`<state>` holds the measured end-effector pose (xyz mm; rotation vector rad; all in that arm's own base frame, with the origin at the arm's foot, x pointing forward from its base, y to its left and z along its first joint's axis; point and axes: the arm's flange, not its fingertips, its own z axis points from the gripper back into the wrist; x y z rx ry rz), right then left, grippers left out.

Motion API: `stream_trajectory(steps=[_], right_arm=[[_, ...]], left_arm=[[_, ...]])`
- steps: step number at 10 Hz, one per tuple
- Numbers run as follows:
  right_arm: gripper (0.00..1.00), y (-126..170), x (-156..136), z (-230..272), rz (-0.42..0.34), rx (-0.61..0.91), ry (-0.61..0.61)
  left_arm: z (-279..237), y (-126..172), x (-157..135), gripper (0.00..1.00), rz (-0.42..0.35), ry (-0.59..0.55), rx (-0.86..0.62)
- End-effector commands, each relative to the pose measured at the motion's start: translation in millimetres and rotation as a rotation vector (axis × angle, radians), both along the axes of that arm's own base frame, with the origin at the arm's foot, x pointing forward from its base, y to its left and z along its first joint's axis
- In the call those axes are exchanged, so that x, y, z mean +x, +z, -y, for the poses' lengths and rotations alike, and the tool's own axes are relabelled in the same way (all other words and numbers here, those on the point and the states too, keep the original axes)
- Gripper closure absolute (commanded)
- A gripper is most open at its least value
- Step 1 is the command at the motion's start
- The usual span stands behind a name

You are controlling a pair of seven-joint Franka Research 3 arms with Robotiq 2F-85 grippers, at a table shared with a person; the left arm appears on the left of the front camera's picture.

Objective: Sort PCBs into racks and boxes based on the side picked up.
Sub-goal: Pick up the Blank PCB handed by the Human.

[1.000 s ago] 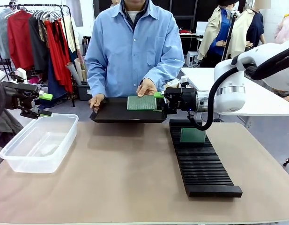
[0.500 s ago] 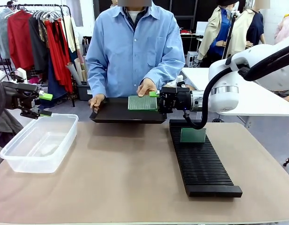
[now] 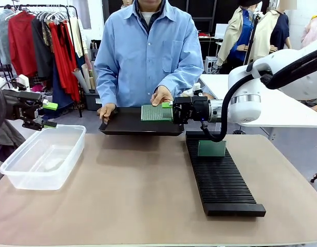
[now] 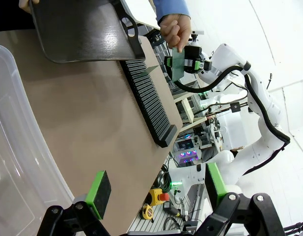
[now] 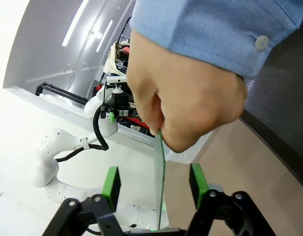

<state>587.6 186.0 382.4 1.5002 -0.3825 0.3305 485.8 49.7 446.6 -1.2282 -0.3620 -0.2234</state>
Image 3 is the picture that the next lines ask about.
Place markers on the pink cloth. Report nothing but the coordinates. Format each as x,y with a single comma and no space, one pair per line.
37,88

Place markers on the black tripod pole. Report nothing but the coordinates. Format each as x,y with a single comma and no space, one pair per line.
252,38

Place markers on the person's right hand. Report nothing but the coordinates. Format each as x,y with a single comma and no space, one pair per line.
108,110

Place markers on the white table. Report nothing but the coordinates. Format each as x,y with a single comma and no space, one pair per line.
276,113

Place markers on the red hanging shirt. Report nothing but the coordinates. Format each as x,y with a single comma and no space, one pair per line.
20,43

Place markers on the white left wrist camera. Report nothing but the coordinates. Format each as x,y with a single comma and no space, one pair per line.
24,81

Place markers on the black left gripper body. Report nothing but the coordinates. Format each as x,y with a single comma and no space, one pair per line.
19,105

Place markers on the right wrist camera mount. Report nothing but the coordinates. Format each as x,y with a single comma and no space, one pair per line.
196,90

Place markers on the mannequin pink top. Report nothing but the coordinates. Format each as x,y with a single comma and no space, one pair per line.
313,31

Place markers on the person's left hand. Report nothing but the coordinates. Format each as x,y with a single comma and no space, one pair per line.
162,94

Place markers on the cream hanging garment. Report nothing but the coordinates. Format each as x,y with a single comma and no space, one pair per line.
77,36

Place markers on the black hanging jacket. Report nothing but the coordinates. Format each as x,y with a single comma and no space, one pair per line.
42,56

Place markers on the black box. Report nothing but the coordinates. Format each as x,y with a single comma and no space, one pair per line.
95,51

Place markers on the person torso blue shirt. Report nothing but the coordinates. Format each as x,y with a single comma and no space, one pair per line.
145,64

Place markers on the red hanging dress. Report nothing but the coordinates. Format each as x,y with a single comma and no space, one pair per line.
63,64

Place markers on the black storage bin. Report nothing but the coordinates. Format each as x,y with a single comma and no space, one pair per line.
91,101

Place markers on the clear plastic box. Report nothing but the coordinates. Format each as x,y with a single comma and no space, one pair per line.
42,157

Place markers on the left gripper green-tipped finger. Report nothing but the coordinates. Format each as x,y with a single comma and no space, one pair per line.
51,106
50,124

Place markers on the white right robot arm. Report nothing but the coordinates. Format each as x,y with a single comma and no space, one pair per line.
245,82

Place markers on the white box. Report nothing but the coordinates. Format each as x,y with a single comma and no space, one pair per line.
221,31

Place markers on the grey hanging cardigan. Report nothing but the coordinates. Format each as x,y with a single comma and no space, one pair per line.
1,36

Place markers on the left forearm blue sleeve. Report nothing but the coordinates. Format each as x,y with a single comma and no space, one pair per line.
184,77

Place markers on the right forearm blue sleeve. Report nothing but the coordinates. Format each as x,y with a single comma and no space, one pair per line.
105,87

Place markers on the mannequin beige coat blue shirt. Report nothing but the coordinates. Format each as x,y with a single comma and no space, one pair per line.
232,33

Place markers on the navy hanging garment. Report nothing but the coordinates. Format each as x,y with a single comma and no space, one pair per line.
59,95

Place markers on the dark grey cloth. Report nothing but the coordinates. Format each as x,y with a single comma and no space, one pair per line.
6,139

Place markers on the black metal clothes rack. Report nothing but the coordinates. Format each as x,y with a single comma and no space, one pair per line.
81,110

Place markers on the green PCB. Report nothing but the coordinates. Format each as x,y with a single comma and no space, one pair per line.
154,113
212,149

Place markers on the beige paper roll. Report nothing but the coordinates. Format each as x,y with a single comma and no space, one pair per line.
79,78
86,70

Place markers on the black plastic tray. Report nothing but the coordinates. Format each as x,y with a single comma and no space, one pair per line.
127,121

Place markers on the mannequin cream and navy top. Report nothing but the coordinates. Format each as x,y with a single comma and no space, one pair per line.
279,31

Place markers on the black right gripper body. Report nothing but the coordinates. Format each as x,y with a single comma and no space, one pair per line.
189,110

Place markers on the black slotted PCB rack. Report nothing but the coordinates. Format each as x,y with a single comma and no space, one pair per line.
222,180

